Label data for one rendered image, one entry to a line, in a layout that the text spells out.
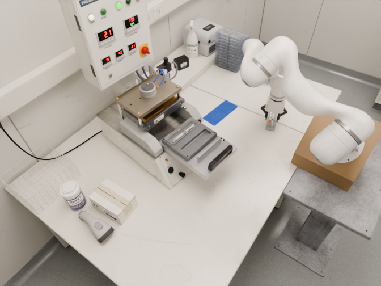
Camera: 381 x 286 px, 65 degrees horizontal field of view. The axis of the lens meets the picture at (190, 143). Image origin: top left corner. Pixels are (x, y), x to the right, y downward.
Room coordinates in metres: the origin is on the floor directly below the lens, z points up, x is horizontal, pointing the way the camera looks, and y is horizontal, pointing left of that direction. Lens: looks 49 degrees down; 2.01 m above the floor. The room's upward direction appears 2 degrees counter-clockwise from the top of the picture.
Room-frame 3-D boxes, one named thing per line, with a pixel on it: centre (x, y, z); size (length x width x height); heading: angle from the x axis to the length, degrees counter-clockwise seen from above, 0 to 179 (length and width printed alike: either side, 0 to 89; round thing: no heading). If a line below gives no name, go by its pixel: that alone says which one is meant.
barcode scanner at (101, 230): (0.62, 0.45, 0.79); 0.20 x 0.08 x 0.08; 53
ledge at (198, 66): (1.78, 0.06, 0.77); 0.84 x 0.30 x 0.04; 143
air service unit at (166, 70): (1.37, 0.13, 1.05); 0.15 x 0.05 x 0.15; 136
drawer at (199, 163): (0.90, -0.03, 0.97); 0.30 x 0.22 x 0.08; 46
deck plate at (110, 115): (1.14, 0.21, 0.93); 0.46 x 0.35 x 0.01; 46
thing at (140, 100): (1.15, 0.20, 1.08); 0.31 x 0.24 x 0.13; 136
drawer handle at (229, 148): (0.81, -0.13, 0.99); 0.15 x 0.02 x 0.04; 136
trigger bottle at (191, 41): (1.91, -0.04, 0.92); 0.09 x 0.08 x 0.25; 175
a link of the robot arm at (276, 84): (1.26, -0.48, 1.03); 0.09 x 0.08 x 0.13; 29
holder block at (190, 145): (0.94, 0.00, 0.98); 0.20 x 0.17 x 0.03; 136
